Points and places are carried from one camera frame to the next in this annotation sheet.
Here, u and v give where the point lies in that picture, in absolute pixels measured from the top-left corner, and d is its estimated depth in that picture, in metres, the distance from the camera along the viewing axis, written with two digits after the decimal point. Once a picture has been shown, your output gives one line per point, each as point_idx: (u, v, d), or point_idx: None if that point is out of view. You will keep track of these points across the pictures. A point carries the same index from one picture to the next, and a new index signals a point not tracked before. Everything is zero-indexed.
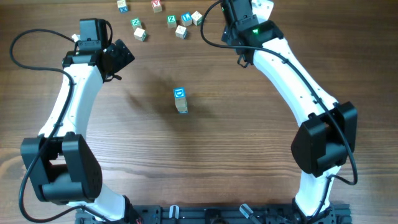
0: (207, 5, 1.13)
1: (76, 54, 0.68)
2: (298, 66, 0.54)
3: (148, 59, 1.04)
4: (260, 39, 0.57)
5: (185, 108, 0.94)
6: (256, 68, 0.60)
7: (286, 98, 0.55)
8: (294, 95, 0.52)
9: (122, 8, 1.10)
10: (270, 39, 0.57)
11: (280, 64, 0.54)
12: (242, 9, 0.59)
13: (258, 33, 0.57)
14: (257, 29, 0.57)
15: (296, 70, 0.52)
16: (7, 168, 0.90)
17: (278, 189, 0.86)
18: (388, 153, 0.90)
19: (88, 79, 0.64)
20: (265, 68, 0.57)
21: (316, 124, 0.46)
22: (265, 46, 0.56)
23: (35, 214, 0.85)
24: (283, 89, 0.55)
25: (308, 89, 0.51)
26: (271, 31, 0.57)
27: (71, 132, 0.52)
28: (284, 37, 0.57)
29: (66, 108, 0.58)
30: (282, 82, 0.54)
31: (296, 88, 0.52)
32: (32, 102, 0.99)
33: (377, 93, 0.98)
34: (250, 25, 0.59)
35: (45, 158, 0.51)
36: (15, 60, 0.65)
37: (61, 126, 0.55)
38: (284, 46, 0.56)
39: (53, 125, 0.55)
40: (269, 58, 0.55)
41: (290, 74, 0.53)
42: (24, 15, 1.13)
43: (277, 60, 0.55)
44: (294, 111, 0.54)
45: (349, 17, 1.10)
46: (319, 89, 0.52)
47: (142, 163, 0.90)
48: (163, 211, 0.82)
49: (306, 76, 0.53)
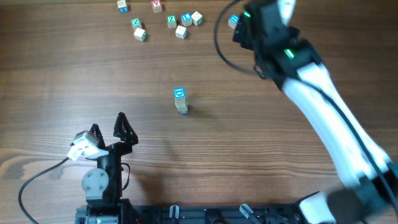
0: (207, 4, 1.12)
1: (131, 133, 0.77)
2: (342, 105, 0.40)
3: (148, 60, 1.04)
4: (295, 65, 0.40)
5: (185, 108, 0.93)
6: (289, 98, 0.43)
7: (327, 144, 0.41)
8: (339, 148, 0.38)
9: (122, 8, 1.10)
10: (306, 65, 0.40)
11: (321, 101, 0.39)
12: (272, 15, 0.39)
13: (291, 58, 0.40)
14: (291, 50, 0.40)
15: (342, 113, 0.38)
16: (7, 168, 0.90)
17: (278, 189, 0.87)
18: (388, 153, 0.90)
19: (86, 157, 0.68)
20: (302, 101, 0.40)
21: (365, 188, 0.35)
22: (302, 76, 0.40)
23: (35, 214, 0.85)
24: (323, 134, 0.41)
25: (356, 139, 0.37)
26: (307, 51, 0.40)
27: (126, 199, 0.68)
28: (323, 63, 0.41)
29: (120, 163, 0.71)
30: (324, 129, 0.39)
31: (343, 139, 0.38)
32: (32, 102, 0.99)
33: (377, 94, 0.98)
34: (280, 42, 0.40)
35: (117, 175, 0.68)
36: (99, 132, 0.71)
37: (120, 165, 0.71)
38: (324, 78, 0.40)
39: (120, 163, 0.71)
40: (307, 91, 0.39)
41: (334, 119, 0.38)
42: (23, 15, 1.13)
43: (318, 95, 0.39)
44: (335, 162, 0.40)
45: (349, 17, 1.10)
46: (366, 136, 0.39)
47: (142, 163, 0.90)
48: (163, 211, 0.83)
49: (352, 121, 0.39)
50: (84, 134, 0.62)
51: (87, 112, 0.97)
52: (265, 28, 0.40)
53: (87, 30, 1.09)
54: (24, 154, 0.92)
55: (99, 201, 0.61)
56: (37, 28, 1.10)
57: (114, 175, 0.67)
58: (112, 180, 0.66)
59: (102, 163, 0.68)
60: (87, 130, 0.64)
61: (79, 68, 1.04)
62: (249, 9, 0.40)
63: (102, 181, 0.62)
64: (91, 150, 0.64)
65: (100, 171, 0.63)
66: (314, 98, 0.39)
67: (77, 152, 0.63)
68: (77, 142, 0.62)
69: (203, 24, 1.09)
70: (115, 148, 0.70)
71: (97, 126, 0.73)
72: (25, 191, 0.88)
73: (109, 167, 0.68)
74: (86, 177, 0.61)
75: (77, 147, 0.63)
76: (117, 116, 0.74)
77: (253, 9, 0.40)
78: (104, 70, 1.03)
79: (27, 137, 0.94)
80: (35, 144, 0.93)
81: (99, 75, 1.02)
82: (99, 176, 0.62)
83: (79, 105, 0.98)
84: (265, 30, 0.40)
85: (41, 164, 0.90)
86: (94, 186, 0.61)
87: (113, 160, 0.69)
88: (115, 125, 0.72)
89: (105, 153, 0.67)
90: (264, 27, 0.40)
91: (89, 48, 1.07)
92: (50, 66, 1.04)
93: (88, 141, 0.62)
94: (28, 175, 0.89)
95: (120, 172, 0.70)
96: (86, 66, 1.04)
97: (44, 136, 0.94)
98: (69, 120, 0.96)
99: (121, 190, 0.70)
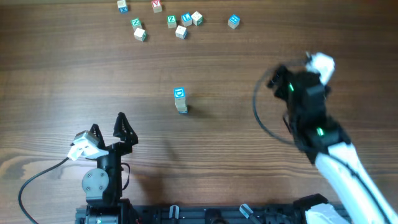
0: (207, 4, 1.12)
1: (131, 133, 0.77)
2: (368, 181, 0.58)
3: (148, 60, 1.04)
4: (325, 140, 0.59)
5: (185, 108, 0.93)
6: (318, 165, 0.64)
7: (346, 205, 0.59)
8: (364, 216, 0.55)
9: (122, 8, 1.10)
10: (336, 142, 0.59)
11: (349, 177, 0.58)
12: (312, 104, 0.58)
13: (323, 134, 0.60)
14: (322, 130, 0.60)
15: (367, 190, 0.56)
16: (7, 168, 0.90)
17: (278, 189, 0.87)
18: (388, 153, 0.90)
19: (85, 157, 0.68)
20: (331, 174, 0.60)
21: None
22: (331, 151, 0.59)
23: (35, 214, 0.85)
24: (348, 200, 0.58)
25: (377, 209, 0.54)
26: (336, 134, 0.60)
27: (125, 200, 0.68)
28: (351, 143, 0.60)
29: (120, 164, 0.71)
30: (349, 196, 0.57)
31: (367, 209, 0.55)
32: (32, 102, 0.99)
33: (377, 94, 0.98)
34: (316, 118, 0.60)
35: (117, 175, 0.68)
36: (99, 132, 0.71)
37: (120, 165, 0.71)
38: (354, 158, 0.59)
39: (120, 163, 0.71)
40: (336, 166, 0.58)
41: (359, 191, 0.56)
42: (22, 15, 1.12)
43: (346, 172, 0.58)
44: (353, 218, 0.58)
45: (349, 17, 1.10)
46: (394, 214, 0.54)
47: (142, 163, 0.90)
48: (163, 211, 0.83)
49: (375, 193, 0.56)
50: (84, 134, 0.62)
51: (87, 112, 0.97)
52: (306, 105, 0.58)
53: (87, 30, 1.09)
54: (24, 154, 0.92)
55: (99, 201, 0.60)
56: (37, 28, 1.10)
57: (114, 175, 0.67)
58: (112, 180, 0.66)
59: (102, 163, 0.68)
60: (87, 130, 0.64)
61: (79, 69, 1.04)
62: (296, 87, 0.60)
63: (102, 180, 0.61)
64: (91, 150, 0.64)
65: (100, 171, 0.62)
66: (342, 172, 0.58)
67: (77, 152, 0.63)
68: (76, 142, 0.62)
69: (203, 24, 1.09)
70: (115, 149, 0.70)
71: (97, 126, 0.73)
72: (25, 191, 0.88)
73: (109, 167, 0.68)
74: (86, 177, 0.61)
75: (77, 147, 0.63)
76: (117, 117, 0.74)
77: (298, 89, 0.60)
78: (104, 71, 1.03)
79: (27, 138, 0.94)
80: (35, 144, 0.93)
81: (99, 75, 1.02)
82: (100, 176, 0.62)
83: (79, 105, 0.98)
84: (305, 106, 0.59)
85: (41, 164, 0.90)
86: (94, 186, 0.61)
87: (112, 160, 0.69)
88: (115, 125, 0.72)
89: (105, 153, 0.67)
90: (304, 110, 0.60)
91: (89, 48, 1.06)
92: (50, 66, 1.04)
93: (87, 141, 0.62)
94: (28, 175, 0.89)
95: (120, 172, 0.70)
96: (86, 66, 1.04)
97: (44, 136, 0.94)
98: (69, 120, 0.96)
99: (121, 190, 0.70)
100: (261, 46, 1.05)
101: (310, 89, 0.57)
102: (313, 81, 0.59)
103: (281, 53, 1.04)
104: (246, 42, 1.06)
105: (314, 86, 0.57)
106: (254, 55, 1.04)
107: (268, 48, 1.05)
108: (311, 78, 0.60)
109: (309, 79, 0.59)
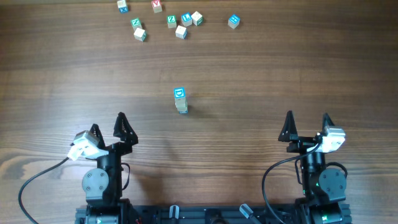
0: (207, 4, 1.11)
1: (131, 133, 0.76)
2: None
3: (148, 60, 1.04)
4: None
5: (184, 108, 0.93)
6: None
7: None
8: None
9: (122, 8, 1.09)
10: None
11: None
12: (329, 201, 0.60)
13: (327, 221, 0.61)
14: (326, 215, 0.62)
15: None
16: (7, 168, 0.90)
17: (278, 189, 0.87)
18: (388, 153, 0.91)
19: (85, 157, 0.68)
20: None
21: None
22: None
23: (35, 214, 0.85)
24: None
25: None
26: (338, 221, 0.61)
27: (127, 200, 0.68)
28: None
29: (119, 164, 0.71)
30: None
31: None
32: (32, 102, 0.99)
33: (377, 94, 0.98)
34: (326, 206, 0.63)
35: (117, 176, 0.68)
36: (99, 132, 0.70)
37: (120, 165, 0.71)
38: None
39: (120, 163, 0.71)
40: None
41: None
42: (22, 15, 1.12)
43: None
44: None
45: (349, 17, 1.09)
46: None
47: (142, 163, 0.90)
48: (163, 211, 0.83)
49: None
50: (84, 134, 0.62)
51: (87, 112, 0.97)
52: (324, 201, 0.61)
53: (87, 30, 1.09)
54: (24, 153, 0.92)
55: (99, 201, 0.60)
56: (36, 28, 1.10)
57: (113, 175, 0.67)
58: (112, 180, 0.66)
59: (103, 164, 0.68)
60: (88, 131, 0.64)
61: (79, 69, 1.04)
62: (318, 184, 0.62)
63: (102, 182, 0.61)
64: (91, 150, 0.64)
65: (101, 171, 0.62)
66: None
67: (77, 152, 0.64)
68: (77, 142, 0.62)
69: (203, 24, 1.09)
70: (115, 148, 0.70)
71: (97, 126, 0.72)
72: (25, 191, 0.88)
73: (109, 167, 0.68)
74: (86, 178, 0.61)
75: (77, 147, 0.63)
76: (117, 117, 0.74)
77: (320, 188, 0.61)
78: (104, 70, 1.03)
79: (27, 137, 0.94)
80: (35, 144, 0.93)
81: (99, 75, 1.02)
82: (100, 176, 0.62)
83: (79, 105, 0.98)
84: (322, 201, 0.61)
85: (41, 164, 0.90)
86: (95, 187, 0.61)
87: (113, 162, 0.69)
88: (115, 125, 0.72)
89: (105, 153, 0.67)
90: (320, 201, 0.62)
91: (89, 48, 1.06)
92: (50, 66, 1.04)
93: (87, 141, 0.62)
94: (28, 175, 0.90)
95: (119, 172, 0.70)
96: (86, 66, 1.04)
97: (44, 135, 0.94)
98: (69, 119, 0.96)
99: (121, 190, 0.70)
100: (261, 46, 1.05)
101: (331, 197, 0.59)
102: (336, 186, 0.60)
103: (281, 53, 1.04)
104: (246, 42, 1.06)
105: (336, 194, 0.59)
106: (254, 55, 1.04)
107: (268, 48, 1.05)
108: (336, 178, 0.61)
109: (333, 180, 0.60)
